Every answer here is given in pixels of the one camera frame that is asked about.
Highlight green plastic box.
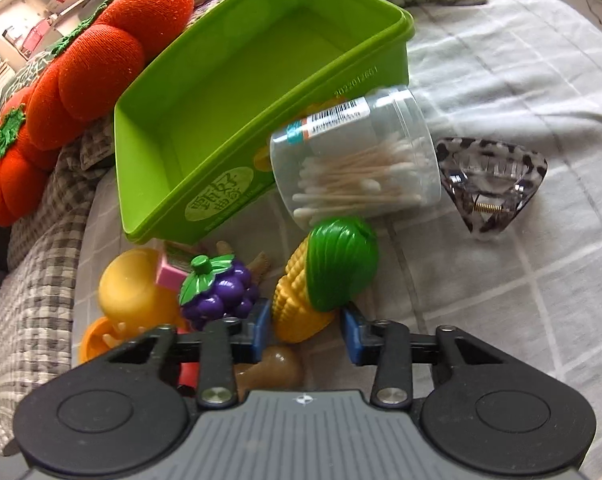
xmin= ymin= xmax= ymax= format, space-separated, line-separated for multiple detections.
xmin=114 ymin=0 xmax=415 ymax=244

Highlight yellow green toy corn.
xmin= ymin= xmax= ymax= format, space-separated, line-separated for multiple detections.
xmin=271 ymin=217 xmax=379 ymax=344

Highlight grey spotted hair claw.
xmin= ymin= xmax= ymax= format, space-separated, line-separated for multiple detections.
xmin=435 ymin=136 xmax=548 ymax=240

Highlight large orange pumpkin pillow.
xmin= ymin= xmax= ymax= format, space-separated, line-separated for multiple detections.
xmin=25 ymin=0 xmax=195 ymax=151

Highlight brown reindeer figurine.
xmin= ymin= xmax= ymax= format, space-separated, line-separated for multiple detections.
xmin=235 ymin=344 xmax=304 ymax=396

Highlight grey checked blanket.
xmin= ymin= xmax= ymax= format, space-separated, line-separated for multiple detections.
xmin=0 ymin=0 xmax=488 ymax=456

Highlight yellow toy cup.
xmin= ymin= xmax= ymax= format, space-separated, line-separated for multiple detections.
xmin=98 ymin=248 xmax=186 ymax=340

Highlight small orange pumpkin pillow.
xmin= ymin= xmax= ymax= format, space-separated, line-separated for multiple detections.
xmin=0 ymin=87 xmax=60 ymax=228

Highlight clear cotton swab jar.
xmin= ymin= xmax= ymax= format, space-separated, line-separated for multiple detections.
xmin=269 ymin=86 xmax=441 ymax=230

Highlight pink toy block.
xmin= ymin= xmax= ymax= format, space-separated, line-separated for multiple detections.
xmin=156 ymin=242 xmax=203 ymax=292

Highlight orange toy ring plate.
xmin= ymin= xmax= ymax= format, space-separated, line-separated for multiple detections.
xmin=78 ymin=316 xmax=140 ymax=364

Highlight light grey grid sheet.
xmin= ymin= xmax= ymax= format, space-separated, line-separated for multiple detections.
xmin=356 ymin=0 xmax=602 ymax=479

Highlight purple toy grapes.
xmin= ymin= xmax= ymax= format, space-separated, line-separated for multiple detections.
xmin=179 ymin=254 xmax=260 ymax=330

